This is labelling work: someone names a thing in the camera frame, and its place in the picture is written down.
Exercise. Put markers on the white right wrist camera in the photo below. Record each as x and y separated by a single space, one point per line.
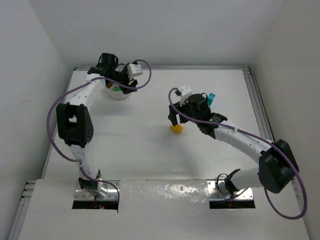
184 92

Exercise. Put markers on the aluminium frame rail right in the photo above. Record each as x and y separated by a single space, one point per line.
258 106

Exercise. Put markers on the white round divided container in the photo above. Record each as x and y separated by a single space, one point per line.
117 95

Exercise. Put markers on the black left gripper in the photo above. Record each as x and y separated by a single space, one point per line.
125 81

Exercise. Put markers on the aluminium frame rail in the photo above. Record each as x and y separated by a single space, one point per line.
258 106
199 67

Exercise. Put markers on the metal base plate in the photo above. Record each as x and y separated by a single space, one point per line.
221 190
101 192

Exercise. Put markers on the cyan lego brick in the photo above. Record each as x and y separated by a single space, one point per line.
210 99

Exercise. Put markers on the aluminium frame rail back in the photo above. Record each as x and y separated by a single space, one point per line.
199 67

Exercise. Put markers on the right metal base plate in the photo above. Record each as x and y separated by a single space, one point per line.
221 190

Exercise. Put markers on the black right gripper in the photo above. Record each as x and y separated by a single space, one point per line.
175 110

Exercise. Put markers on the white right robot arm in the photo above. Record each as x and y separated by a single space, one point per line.
275 160

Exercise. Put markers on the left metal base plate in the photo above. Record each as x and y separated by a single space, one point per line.
101 192

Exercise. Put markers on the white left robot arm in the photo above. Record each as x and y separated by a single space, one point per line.
74 123

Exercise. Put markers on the yellow square lego brick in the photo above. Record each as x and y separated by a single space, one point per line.
178 129

